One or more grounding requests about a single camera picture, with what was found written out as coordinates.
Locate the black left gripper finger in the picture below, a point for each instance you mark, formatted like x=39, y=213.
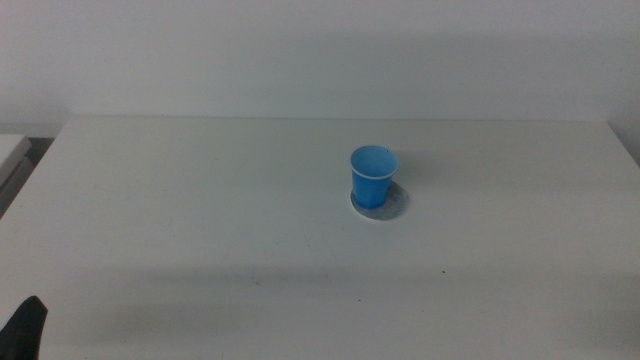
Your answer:
x=22, y=332

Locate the blue plastic cup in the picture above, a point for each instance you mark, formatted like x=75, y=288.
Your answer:
x=371, y=187

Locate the round grey cup mat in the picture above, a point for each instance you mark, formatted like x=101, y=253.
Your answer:
x=396, y=205

